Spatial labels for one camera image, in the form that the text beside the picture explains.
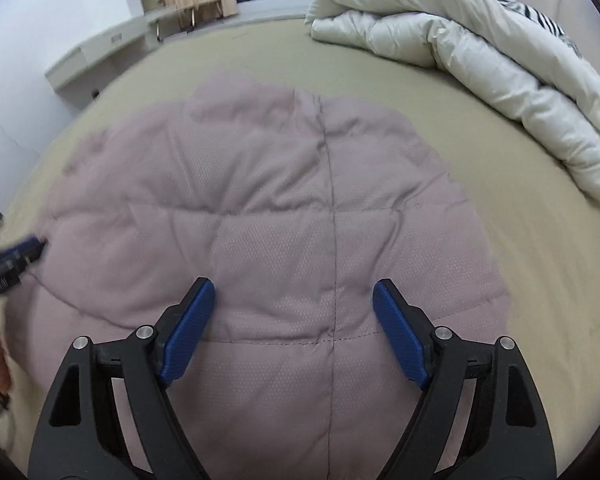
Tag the black frame chair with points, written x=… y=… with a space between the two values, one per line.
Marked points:
x=192 y=17

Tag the pink hooded down coat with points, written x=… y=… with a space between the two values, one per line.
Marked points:
x=280 y=200

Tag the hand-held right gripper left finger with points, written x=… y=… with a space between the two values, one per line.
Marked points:
x=187 y=330

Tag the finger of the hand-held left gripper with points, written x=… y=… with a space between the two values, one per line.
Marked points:
x=27 y=250

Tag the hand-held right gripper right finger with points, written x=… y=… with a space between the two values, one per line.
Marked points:
x=400 y=332

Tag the wall-mounted white desk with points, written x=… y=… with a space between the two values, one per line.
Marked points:
x=95 y=55

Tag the white duvet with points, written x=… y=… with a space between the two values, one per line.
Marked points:
x=480 y=70

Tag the bed with green sheet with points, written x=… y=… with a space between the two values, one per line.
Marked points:
x=505 y=260

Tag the zebra striped pillow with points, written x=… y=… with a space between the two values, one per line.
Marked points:
x=535 y=10

